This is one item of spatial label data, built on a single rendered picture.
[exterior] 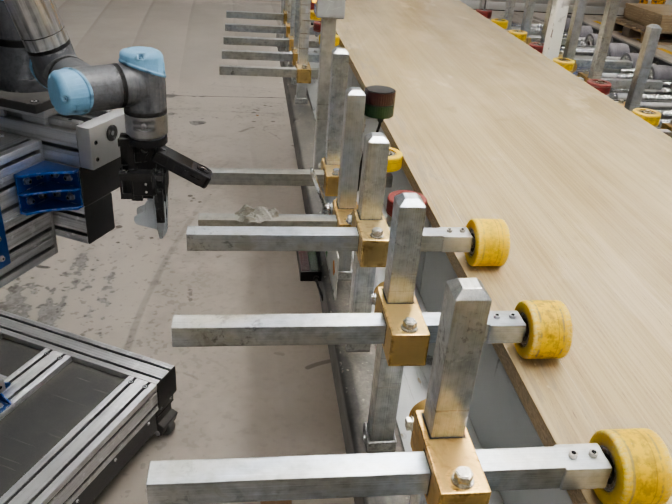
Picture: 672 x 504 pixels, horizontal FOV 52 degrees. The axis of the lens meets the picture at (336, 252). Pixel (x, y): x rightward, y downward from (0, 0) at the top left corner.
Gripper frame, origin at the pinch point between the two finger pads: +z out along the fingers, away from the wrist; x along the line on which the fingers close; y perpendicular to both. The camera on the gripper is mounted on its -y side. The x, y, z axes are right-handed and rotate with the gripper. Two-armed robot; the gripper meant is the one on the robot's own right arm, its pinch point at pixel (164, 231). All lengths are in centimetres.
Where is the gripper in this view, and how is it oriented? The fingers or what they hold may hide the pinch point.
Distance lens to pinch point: 140.3
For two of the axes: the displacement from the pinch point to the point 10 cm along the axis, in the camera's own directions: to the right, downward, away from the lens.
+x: 1.1, 4.9, -8.6
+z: -0.7, 8.7, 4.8
